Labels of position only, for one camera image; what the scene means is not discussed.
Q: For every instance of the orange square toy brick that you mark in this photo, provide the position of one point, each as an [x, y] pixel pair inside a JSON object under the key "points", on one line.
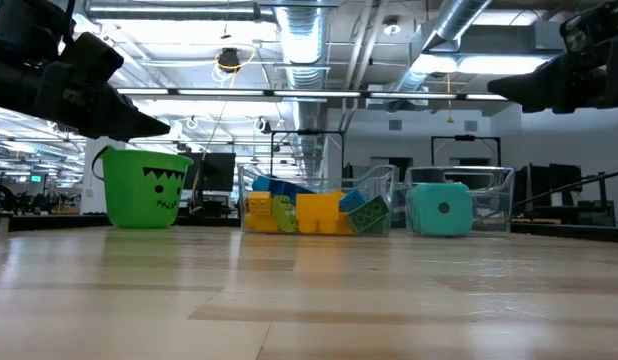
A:
{"points": [[345, 225]]}

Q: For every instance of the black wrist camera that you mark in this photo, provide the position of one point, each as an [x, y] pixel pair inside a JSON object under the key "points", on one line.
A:
{"points": [[599, 25], [91, 57]]}

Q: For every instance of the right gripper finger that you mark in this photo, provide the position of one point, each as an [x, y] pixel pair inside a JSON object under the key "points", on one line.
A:
{"points": [[534, 87]]}

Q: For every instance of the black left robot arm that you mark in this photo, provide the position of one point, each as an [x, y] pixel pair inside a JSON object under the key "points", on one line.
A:
{"points": [[19, 40]]}

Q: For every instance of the cyan foam die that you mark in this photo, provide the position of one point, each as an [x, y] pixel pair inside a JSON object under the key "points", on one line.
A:
{"points": [[439, 207]]}

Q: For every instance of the green exit sign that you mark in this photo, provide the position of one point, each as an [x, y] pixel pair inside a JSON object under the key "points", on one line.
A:
{"points": [[36, 178]]}

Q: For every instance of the small blue toy block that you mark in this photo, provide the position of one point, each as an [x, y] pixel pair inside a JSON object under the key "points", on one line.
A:
{"points": [[352, 201]]}

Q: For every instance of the black gantry frame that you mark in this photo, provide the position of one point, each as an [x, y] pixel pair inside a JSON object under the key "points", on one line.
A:
{"points": [[465, 137]]}

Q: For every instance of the narrow clear plastic bin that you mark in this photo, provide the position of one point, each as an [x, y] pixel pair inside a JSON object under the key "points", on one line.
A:
{"points": [[494, 200]]}

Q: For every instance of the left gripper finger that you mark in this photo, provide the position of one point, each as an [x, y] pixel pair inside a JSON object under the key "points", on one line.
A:
{"points": [[129, 122]]}

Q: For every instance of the white square pillar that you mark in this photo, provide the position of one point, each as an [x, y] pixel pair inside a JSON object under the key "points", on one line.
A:
{"points": [[106, 145]]}

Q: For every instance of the wide clear plastic bin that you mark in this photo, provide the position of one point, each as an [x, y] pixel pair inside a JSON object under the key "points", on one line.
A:
{"points": [[374, 177]]}

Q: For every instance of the black computer monitor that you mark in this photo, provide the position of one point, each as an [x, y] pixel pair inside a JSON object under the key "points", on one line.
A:
{"points": [[214, 172]]}

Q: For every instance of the bright ceiling light panel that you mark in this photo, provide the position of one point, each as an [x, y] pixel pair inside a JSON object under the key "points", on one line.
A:
{"points": [[489, 65]]}

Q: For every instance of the long ceiling light strip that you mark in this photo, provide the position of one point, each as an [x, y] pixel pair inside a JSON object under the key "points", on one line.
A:
{"points": [[314, 93]]}

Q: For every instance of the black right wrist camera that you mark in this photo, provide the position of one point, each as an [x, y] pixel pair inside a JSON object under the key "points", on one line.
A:
{"points": [[599, 25]]}

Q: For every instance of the slim silver spiral duct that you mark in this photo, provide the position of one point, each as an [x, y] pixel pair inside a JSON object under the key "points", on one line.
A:
{"points": [[439, 35]]}

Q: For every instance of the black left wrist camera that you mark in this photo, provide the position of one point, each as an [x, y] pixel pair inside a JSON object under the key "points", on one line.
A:
{"points": [[91, 57]]}

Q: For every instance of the black equipment rack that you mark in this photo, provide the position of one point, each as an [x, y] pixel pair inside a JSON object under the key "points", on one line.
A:
{"points": [[544, 185]]}

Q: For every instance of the green monster face bucket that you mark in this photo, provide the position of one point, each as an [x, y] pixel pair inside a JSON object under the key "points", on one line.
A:
{"points": [[139, 195]]}

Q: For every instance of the dark green toy brick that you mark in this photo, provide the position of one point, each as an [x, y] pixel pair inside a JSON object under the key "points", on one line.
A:
{"points": [[369, 215]]}

